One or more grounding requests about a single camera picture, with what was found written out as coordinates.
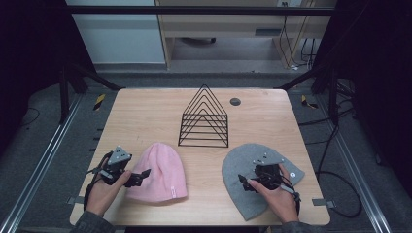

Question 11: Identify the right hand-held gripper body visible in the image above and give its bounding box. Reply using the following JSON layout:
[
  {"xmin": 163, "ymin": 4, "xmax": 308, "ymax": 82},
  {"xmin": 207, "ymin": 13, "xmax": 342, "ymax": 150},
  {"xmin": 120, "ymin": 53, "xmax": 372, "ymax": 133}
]
[{"xmin": 252, "ymin": 152, "xmax": 286, "ymax": 192}]

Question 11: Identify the gray knitted beanie hat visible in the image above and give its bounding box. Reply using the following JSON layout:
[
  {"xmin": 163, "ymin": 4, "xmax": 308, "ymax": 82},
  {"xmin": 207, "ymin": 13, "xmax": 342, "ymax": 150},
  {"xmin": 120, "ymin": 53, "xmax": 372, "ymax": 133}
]
[{"xmin": 221, "ymin": 143, "xmax": 306, "ymax": 222}]

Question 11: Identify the pink knitted beanie hat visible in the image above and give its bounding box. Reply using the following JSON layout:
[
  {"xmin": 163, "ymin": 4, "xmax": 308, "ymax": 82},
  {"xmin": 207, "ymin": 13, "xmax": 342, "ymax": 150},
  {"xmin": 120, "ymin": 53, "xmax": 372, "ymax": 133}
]
[{"xmin": 125, "ymin": 142, "xmax": 189, "ymax": 204}]

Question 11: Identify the person's right hand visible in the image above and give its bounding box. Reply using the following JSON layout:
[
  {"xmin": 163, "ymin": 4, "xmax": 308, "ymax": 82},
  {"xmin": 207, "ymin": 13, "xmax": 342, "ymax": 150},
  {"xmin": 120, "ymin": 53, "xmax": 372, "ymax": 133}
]
[{"xmin": 247, "ymin": 164, "xmax": 301, "ymax": 225}]

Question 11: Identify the person's left hand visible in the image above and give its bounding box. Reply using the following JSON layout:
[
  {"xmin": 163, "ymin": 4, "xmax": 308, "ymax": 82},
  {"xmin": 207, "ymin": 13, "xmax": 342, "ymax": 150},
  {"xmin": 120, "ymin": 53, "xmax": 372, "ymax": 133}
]
[{"xmin": 85, "ymin": 170, "xmax": 133, "ymax": 217}]

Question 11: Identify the white cabinet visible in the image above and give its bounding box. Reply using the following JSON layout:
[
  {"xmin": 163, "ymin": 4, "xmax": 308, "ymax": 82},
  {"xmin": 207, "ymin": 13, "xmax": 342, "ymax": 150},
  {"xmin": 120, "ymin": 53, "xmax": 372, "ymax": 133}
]
[{"xmin": 64, "ymin": 0, "xmax": 167, "ymax": 65}]

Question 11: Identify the black curtain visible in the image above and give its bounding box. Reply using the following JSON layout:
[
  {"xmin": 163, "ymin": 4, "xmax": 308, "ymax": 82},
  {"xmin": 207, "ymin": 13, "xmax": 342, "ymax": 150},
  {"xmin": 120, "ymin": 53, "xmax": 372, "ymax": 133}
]
[
  {"xmin": 312, "ymin": 0, "xmax": 412, "ymax": 188},
  {"xmin": 0, "ymin": 0, "xmax": 98, "ymax": 156}
]

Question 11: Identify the right hand-held gripper black cable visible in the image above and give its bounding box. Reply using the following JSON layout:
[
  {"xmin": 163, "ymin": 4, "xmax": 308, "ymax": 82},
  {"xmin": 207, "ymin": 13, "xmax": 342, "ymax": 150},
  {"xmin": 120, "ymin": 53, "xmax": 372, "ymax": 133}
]
[{"xmin": 273, "ymin": 173, "xmax": 302, "ymax": 216}]

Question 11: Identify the hand-held gripper black cable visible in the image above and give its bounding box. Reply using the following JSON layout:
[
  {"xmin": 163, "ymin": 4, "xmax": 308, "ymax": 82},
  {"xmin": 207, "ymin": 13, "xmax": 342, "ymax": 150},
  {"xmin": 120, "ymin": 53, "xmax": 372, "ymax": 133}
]
[
  {"xmin": 273, "ymin": 173, "xmax": 302, "ymax": 216},
  {"xmin": 83, "ymin": 150, "xmax": 113, "ymax": 212}
]

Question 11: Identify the left hand-held gripper black cable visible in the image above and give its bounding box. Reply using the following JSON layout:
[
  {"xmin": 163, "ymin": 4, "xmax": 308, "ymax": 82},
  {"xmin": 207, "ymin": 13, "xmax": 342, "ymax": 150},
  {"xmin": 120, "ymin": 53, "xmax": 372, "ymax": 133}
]
[{"xmin": 83, "ymin": 150, "xmax": 113, "ymax": 212}]

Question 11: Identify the gray metal table bracket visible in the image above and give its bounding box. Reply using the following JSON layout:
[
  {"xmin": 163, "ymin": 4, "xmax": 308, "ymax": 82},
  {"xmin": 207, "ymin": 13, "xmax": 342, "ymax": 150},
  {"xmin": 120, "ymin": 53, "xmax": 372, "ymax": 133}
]
[
  {"xmin": 65, "ymin": 195, "xmax": 86, "ymax": 207},
  {"xmin": 311, "ymin": 197, "xmax": 337, "ymax": 210}
]

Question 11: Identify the black floor cable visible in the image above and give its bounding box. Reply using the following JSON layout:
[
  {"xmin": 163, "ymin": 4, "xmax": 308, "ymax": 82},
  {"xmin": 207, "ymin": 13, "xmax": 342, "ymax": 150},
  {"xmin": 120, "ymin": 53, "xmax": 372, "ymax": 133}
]
[{"xmin": 296, "ymin": 106, "xmax": 363, "ymax": 219}]

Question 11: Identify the black wire triangular rack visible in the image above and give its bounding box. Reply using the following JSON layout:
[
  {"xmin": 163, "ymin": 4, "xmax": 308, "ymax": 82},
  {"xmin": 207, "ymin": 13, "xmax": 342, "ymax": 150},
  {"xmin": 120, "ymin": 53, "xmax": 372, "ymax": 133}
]
[{"xmin": 177, "ymin": 83, "xmax": 230, "ymax": 149}]

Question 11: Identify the aluminium frame rail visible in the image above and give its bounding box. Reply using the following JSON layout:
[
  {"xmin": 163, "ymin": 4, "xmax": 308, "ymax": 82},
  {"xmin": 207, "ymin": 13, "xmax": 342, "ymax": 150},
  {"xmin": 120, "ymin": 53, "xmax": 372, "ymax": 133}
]
[
  {"xmin": 0, "ymin": 92, "xmax": 84, "ymax": 233},
  {"xmin": 314, "ymin": 92, "xmax": 394, "ymax": 233}
]

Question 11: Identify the black metal frame strut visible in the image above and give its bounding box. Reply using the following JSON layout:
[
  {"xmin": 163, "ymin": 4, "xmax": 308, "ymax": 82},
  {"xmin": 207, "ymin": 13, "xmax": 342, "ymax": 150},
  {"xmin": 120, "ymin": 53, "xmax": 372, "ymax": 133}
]
[
  {"xmin": 58, "ymin": 62, "xmax": 126, "ymax": 125},
  {"xmin": 277, "ymin": 61, "xmax": 340, "ymax": 126}
]

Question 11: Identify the yellow cable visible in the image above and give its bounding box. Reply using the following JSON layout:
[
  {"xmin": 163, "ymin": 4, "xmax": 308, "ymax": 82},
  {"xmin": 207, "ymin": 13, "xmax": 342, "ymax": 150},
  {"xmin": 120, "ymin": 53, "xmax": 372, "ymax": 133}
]
[{"xmin": 281, "ymin": 13, "xmax": 313, "ymax": 70}]

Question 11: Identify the black horizontal frame bar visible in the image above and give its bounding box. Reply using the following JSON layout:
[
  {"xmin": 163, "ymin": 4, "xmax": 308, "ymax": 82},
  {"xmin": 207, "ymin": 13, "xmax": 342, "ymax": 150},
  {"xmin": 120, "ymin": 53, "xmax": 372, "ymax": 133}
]
[{"xmin": 65, "ymin": 5, "xmax": 337, "ymax": 17}]

